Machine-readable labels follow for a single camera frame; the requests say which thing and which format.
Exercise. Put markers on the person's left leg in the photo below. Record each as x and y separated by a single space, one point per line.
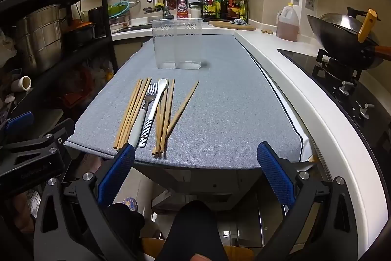
125 227

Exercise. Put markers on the black glass gas cooktop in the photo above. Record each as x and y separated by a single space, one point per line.
320 83

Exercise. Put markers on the green plastic basin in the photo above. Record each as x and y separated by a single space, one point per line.
119 8

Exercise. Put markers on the wooden chopstick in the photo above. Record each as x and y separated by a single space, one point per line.
183 106
136 109
168 114
128 114
141 105
132 114
166 102
158 132

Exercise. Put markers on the row of condiment bottles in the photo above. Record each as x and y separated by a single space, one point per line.
224 5

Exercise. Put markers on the black container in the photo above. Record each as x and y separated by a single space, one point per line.
97 22

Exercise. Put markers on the steel sink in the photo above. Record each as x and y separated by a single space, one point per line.
137 28

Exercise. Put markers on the black metal shelf rack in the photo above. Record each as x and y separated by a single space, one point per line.
105 10

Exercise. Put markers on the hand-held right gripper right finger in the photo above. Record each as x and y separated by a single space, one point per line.
276 175

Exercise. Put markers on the wooden stool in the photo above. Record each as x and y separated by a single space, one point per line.
152 247

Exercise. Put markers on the blue patterned slipper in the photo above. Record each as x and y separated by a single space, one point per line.
131 204

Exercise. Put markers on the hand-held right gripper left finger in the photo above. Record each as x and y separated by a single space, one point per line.
117 175

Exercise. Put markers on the clear plastic utensil holder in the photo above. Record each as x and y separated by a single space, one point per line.
165 44

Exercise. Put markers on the white plastic bag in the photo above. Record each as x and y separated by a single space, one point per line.
6 48

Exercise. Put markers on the small ginger pieces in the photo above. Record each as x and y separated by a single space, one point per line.
267 32

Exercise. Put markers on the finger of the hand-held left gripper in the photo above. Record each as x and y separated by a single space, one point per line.
20 122
45 141

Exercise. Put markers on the large steel stockpot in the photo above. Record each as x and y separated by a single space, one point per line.
39 37

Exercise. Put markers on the steel cooktop knob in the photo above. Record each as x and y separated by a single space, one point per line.
365 110
345 87

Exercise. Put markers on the round wooden cutting board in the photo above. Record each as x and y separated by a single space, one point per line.
223 25

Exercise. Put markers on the red jar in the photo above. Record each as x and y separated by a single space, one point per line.
171 1

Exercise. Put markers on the black wok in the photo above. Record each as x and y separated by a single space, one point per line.
342 40

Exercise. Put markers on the red stand-up pouch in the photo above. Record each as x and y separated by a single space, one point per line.
182 5

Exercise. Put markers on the person's right leg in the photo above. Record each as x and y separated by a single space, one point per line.
192 233

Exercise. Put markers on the steel wok lid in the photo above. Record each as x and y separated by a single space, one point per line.
339 21

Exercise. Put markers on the blue patterned cloth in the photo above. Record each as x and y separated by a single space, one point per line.
239 22

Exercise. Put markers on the white ceramic cup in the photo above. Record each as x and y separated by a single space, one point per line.
21 84

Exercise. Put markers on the person's leg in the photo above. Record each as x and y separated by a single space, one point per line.
125 227
192 233

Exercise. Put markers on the black pot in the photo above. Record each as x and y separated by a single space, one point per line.
79 34

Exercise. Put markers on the plastic cooking oil jug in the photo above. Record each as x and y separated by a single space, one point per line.
287 25

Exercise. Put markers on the grey fabric mat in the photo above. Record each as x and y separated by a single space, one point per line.
229 96

